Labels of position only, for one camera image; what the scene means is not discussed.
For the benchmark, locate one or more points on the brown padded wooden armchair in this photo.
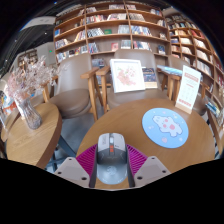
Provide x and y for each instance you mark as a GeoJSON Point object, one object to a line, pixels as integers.
{"type": "Point", "coordinates": [133, 98]}
{"type": "Point", "coordinates": [176, 63]}
{"type": "Point", "coordinates": [71, 100]}

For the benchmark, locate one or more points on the small distant wooden bookshelf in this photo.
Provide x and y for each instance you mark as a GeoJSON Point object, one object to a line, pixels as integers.
{"type": "Point", "coordinates": [28, 59]}

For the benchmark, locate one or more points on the white sign with wooden base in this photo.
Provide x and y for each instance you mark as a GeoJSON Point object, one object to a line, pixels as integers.
{"type": "Point", "coordinates": [188, 87]}

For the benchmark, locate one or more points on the white framed flower picture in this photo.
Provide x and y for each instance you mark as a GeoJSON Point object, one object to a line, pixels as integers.
{"type": "Point", "coordinates": [127, 75]}

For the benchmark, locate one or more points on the round wooden table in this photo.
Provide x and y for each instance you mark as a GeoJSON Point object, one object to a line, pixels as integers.
{"type": "Point", "coordinates": [31, 143]}

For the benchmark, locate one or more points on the dark book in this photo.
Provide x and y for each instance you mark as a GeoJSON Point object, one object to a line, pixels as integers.
{"type": "Point", "coordinates": [149, 77]}

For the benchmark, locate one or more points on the white hanging sign board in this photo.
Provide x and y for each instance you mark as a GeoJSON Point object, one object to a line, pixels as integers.
{"type": "Point", "coordinates": [38, 22]}

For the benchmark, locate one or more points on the angled wooden bookshelf with books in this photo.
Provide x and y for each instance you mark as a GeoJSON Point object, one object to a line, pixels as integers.
{"type": "Point", "coordinates": [196, 46]}

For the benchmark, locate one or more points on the round light blue mouse pad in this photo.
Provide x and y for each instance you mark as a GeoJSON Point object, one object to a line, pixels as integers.
{"type": "Point", "coordinates": [165, 128]}

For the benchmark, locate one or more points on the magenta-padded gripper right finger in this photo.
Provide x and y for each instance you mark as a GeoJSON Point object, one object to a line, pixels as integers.
{"type": "Point", "coordinates": [137, 160]}

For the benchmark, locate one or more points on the stacked books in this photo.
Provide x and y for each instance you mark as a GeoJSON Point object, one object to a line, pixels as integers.
{"type": "Point", "coordinates": [215, 110]}

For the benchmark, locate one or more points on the large wooden bookshelf with books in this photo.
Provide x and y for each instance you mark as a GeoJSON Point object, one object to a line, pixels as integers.
{"type": "Point", "coordinates": [110, 30]}

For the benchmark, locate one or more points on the grey computer mouse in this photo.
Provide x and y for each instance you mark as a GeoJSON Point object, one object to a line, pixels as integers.
{"type": "Point", "coordinates": [111, 156]}

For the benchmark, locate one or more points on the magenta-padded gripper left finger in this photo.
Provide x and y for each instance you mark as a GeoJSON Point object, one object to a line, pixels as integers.
{"type": "Point", "coordinates": [86, 160]}

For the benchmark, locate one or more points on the glass vase with pink flowers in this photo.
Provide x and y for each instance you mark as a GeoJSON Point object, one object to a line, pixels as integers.
{"type": "Point", "coordinates": [30, 115]}

